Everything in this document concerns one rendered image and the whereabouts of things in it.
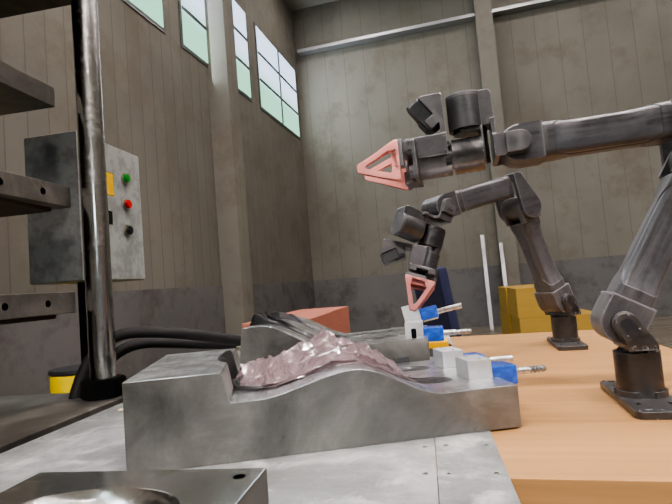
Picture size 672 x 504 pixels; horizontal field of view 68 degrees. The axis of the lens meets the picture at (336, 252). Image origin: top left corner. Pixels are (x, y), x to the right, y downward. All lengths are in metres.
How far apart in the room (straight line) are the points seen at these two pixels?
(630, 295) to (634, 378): 0.12
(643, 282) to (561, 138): 0.24
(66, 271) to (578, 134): 1.23
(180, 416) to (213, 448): 0.06
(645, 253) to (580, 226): 9.03
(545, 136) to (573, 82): 9.57
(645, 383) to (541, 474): 0.31
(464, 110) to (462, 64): 9.59
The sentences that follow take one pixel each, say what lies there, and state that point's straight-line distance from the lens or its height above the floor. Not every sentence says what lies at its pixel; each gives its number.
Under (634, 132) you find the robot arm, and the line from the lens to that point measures 0.88.
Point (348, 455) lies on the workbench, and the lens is 0.65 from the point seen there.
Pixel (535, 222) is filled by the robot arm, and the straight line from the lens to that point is 1.38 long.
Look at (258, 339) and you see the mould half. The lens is 1.04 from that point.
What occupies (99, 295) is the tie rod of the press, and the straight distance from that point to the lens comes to 1.31.
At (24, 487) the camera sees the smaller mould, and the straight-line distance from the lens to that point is 0.49.
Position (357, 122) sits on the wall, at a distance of 10.34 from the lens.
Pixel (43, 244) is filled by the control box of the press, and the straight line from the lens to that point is 1.54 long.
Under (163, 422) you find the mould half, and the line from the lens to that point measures 0.67.
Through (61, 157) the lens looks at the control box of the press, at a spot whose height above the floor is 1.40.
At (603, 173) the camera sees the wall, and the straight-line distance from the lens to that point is 10.09.
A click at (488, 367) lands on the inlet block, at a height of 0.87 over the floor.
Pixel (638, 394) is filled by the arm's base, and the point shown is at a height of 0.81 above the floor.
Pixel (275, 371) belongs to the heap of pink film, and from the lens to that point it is 0.72.
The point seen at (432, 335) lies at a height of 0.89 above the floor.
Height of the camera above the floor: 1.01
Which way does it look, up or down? 4 degrees up
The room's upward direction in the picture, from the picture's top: 5 degrees counter-clockwise
